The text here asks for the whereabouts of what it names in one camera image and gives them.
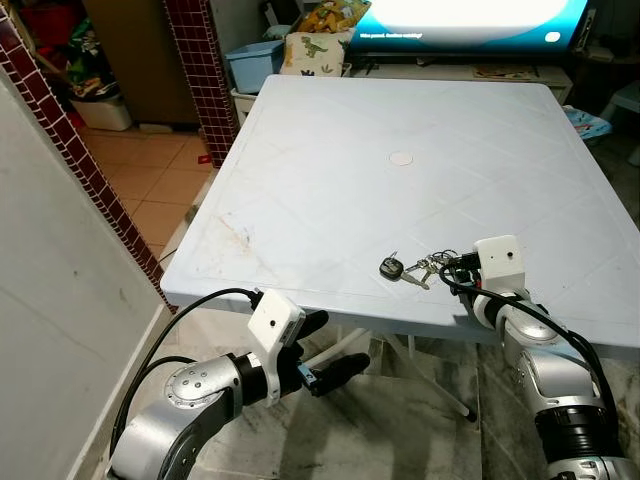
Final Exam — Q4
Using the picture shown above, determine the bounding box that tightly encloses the flat screen television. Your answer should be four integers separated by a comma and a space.
345, 0, 593, 53

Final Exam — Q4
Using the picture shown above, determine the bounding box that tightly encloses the white storage box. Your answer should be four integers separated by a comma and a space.
70, 96, 134, 132

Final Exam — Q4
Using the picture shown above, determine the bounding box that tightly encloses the dinosaur print bag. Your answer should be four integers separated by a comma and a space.
281, 30, 353, 78

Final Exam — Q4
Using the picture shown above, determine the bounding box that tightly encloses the blue plastic basket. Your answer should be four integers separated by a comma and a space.
225, 40, 287, 94

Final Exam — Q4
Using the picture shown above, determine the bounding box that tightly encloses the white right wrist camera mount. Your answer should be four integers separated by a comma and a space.
472, 236, 528, 300

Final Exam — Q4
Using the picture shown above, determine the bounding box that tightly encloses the brown wooden cabinet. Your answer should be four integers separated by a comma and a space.
83, 0, 201, 127

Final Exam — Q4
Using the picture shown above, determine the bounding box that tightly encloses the red plastic basket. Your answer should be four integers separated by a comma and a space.
18, 0, 89, 43

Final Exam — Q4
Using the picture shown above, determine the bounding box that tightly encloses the pale blue plastic table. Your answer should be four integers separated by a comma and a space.
160, 75, 640, 423

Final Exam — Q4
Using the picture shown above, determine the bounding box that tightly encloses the blue patterned child seat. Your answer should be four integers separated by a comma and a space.
564, 105, 614, 142

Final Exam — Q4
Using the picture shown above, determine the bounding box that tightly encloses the green cartoon toy box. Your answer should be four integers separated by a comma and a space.
66, 20, 113, 99

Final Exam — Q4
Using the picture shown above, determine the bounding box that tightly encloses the pale blue plastic stool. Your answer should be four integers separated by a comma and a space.
608, 83, 640, 167

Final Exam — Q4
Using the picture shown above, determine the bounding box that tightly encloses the key bunch with black fob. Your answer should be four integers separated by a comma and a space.
379, 249, 459, 291

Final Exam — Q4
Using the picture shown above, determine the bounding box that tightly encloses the white television stand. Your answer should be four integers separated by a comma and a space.
345, 58, 577, 104

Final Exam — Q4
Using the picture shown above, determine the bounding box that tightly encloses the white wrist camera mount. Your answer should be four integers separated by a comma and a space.
472, 236, 528, 300
247, 291, 306, 377

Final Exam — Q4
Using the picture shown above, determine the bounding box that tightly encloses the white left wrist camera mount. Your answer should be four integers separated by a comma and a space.
247, 291, 306, 377

